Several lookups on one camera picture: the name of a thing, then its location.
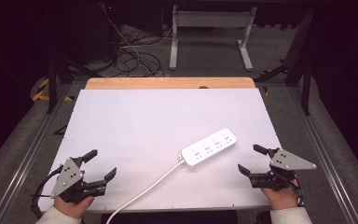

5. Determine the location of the thin white floor cable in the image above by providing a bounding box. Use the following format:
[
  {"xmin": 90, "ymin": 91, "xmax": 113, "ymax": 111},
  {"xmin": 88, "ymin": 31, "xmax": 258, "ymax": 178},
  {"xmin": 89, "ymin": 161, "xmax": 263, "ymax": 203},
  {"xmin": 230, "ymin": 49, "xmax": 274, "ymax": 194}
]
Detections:
[{"xmin": 100, "ymin": 3, "xmax": 174, "ymax": 77}]

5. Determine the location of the black metal stand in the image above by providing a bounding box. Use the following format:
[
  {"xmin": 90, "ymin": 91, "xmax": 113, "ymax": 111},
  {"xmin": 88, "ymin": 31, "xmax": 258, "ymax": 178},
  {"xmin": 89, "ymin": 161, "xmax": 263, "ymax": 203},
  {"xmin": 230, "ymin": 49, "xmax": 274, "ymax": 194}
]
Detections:
[
  {"xmin": 254, "ymin": 7, "xmax": 313, "ymax": 117},
  {"xmin": 45, "ymin": 54, "xmax": 104, "ymax": 115}
]

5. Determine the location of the white power strip cable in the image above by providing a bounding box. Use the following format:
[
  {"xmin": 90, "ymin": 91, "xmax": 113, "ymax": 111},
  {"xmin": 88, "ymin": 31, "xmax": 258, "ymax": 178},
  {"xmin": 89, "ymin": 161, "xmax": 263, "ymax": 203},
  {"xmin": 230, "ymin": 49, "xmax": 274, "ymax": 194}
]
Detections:
[{"xmin": 105, "ymin": 154, "xmax": 186, "ymax": 224}]

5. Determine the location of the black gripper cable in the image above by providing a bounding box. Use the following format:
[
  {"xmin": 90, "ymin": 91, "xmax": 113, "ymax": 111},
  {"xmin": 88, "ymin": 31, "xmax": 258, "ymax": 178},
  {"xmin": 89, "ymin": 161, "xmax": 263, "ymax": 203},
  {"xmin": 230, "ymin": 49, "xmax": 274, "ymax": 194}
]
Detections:
[
  {"xmin": 290, "ymin": 175, "xmax": 306, "ymax": 208},
  {"xmin": 30, "ymin": 164, "xmax": 65, "ymax": 219}
]

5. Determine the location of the white power strip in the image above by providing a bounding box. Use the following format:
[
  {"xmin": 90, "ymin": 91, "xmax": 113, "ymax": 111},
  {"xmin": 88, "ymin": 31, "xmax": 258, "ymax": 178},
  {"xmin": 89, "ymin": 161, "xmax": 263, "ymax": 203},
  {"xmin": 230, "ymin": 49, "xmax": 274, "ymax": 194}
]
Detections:
[{"xmin": 180, "ymin": 127, "xmax": 239, "ymax": 170}]

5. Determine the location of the tangle of black floor cables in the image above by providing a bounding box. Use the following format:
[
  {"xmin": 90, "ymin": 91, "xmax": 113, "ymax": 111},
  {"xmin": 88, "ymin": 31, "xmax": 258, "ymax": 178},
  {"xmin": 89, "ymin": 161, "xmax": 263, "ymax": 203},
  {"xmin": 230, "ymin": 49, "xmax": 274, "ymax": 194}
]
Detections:
[{"xmin": 114, "ymin": 26, "xmax": 166, "ymax": 77}]

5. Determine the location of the person's right hand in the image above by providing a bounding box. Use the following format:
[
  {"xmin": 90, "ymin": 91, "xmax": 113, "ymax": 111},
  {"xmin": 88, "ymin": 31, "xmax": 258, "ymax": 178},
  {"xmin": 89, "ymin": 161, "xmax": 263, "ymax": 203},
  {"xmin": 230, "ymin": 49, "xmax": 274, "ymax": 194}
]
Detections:
[{"xmin": 260, "ymin": 176, "xmax": 300, "ymax": 211}]

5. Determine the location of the aluminium floor rail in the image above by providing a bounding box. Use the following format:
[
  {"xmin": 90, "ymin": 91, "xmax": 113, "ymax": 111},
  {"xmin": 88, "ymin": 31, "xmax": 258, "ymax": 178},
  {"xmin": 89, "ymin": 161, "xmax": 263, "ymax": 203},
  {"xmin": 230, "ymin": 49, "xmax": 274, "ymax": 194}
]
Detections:
[
  {"xmin": 0, "ymin": 83, "xmax": 73, "ymax": 224},
  {"xmin": 287, "ymin": 83, "xmax": 358, "ymax": 224}
]

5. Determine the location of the white metal desk frame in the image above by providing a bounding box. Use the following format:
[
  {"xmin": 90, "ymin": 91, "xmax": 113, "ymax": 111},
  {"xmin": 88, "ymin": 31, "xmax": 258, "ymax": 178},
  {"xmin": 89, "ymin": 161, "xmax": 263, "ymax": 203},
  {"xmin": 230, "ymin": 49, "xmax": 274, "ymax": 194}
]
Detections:
[{"xmin": 169, "ymin": 4, "xmax": 258, "ymax": 72}]

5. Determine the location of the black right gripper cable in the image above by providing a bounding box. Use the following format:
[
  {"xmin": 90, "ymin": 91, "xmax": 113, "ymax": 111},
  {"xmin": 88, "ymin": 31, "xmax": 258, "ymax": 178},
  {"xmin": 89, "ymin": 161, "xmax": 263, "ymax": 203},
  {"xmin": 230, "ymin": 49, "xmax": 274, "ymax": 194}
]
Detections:
[{"xmin": 290, "ymin": 175, "xmax": 306, "ymax": 208}]

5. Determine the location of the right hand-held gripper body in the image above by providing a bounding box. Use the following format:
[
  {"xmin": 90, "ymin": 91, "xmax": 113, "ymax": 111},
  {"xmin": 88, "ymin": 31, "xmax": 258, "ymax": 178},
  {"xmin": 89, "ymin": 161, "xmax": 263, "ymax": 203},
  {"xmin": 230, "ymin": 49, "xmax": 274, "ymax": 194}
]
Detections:
[{"xmin": 249, "ymin": 147, "xmax": 318, "ymax": 191}]

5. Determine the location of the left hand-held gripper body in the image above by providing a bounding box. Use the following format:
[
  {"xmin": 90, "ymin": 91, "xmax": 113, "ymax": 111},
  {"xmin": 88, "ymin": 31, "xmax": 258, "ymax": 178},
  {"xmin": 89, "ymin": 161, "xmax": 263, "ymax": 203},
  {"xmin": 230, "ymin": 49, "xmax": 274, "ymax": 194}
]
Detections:
[{"xmin": 49, "ymin": 157, "xmax": 107, "ymax": 205}]

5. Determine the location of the wooden table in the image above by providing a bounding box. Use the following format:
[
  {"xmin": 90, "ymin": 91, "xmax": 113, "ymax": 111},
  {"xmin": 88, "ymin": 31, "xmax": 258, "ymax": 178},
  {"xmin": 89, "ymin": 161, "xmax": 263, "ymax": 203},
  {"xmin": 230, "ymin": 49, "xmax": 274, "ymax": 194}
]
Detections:
[{"xmin": 84, "ymin": 77, "xmax": 256, "ymax": 91}]

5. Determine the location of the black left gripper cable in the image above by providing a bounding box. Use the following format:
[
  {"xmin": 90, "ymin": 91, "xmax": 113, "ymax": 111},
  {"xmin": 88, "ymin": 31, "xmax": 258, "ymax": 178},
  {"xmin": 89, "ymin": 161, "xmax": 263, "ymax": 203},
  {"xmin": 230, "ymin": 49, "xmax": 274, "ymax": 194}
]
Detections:
[{"xmin": 30, "ymin": 164, "xmax": 65, "ymax": 219}]

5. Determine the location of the yellow black hazard tape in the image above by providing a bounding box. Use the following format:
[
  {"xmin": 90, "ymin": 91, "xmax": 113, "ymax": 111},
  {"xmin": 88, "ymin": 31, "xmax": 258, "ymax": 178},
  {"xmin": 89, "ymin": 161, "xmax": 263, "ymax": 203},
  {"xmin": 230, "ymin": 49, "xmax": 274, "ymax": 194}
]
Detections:
[{"xmin": 32, "ymin": 77, "xmax": 75, "ymax": 103}]

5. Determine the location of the white table board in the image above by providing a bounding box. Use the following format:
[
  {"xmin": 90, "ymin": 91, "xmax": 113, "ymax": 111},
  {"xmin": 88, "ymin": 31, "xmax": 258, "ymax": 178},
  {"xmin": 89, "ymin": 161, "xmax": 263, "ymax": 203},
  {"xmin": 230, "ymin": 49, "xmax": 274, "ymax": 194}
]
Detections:
[{"xmin": 38, "ymin": 88, "xmax": 282, "ymax": 213}]

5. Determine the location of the person's left hand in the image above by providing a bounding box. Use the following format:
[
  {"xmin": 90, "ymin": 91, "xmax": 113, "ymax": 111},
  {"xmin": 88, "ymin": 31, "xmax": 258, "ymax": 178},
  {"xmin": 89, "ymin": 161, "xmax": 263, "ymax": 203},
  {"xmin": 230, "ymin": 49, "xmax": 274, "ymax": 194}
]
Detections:
[{"xmin": 53, "ymin": 195, "xmax": 95, "ymax": 219}]

